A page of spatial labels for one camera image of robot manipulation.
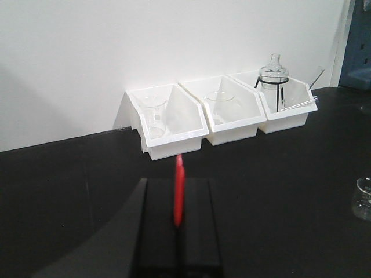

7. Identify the left white storage bin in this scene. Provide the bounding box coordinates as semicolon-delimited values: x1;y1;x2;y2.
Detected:
113;83;209;160

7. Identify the middle white storage bin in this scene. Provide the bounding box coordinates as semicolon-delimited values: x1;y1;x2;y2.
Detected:
180;75;267;146

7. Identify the right white storage bin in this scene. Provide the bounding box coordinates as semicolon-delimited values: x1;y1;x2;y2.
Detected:
228;70;317;134

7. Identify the glass stirring rod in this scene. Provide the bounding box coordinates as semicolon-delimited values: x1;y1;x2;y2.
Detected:
280;96;318;112

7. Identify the glass beaker in bin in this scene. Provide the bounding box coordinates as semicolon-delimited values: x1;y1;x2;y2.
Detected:
204;90;235;125
139;96;167;139

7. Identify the black wire tripod stand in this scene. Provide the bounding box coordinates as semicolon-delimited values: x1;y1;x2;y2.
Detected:
254;76;289;112

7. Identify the glass beaker in left bin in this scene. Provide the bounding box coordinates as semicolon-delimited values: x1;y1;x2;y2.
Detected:
139;96;167;139

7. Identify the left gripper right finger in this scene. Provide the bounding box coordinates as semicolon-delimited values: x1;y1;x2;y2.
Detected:
178;178;223;277

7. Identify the red plastic spoon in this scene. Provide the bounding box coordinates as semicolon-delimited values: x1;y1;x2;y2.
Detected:
173;154;186;228

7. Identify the small glass beaker on table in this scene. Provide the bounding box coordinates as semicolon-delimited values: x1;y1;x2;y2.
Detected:
351;177;370;221

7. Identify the white storage bin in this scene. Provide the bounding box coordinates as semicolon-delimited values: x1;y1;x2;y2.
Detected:
180;75;267;146
228;70;317;134
113;83;209;160

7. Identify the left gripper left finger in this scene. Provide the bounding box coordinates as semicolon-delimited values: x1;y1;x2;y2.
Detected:
136;178;177;277

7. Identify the glass beaker in middle bin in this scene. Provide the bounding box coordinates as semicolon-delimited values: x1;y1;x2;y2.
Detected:
204;90;235;125

